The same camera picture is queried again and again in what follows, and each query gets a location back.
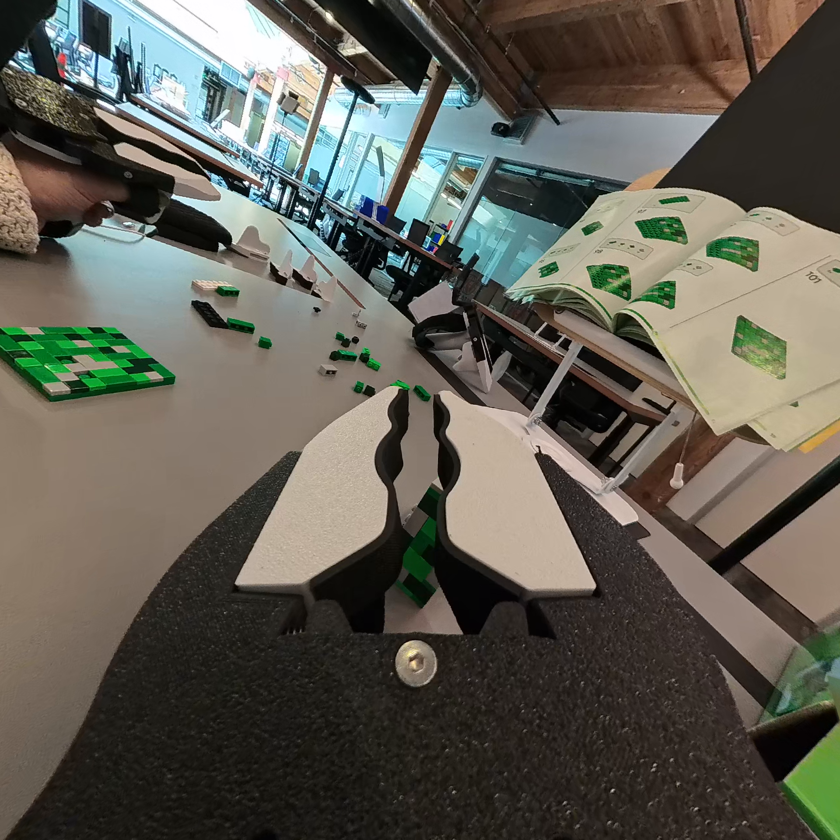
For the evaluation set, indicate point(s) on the white paper sheet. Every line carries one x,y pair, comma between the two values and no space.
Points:
433,305

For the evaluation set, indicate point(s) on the green mosaic lego plate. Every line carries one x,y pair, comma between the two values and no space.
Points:
85,361

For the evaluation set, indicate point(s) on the black metal pole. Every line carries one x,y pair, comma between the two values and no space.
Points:
774,518

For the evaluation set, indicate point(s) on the green lego box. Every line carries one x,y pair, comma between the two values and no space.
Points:
820,787

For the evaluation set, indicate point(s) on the wood-edged office desk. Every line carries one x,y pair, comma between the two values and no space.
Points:
610,388

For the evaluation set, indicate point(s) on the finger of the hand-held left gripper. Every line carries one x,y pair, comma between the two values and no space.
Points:
151,145
200,191

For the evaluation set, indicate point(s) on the small green lego pieces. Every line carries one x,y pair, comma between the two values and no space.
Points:
344,356

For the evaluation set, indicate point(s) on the person's left hand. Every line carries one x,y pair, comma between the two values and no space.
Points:
65,190

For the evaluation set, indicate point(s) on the wooden support post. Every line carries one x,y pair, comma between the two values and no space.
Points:
420,131

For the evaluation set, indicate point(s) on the grey wall vent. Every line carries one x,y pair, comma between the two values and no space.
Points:
520,129

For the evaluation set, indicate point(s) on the white lego plate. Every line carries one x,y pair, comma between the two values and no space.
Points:
211,284

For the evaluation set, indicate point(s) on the black lego plate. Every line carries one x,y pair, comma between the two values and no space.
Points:
208,313

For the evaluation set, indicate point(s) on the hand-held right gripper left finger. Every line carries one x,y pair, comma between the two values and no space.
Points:
321,512

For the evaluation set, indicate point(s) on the white-topped long table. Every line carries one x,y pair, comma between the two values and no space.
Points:
197,144

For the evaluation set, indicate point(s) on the black floor lamp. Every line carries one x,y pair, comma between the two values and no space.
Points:
356,90

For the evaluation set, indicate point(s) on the blue storage bins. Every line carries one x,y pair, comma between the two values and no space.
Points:
374,208

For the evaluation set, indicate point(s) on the silver ventilation duct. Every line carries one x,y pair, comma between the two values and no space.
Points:
433,46

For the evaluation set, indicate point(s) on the detached white gripper jaw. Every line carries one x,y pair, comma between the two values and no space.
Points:
283,266
305,270
249,243

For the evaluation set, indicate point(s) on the black partition board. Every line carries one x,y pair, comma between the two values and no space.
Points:
754,118

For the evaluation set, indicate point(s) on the ceiling-hung black screen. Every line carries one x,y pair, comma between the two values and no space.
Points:
374,39

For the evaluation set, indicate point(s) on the green lego block build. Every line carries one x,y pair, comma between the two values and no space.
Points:
420,558

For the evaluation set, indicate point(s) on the black textured pad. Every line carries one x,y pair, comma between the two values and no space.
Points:
190,226

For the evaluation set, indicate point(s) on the lego instruction booklet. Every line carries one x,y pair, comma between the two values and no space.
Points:
722,315

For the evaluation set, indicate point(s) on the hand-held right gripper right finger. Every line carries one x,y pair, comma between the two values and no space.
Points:
512,518

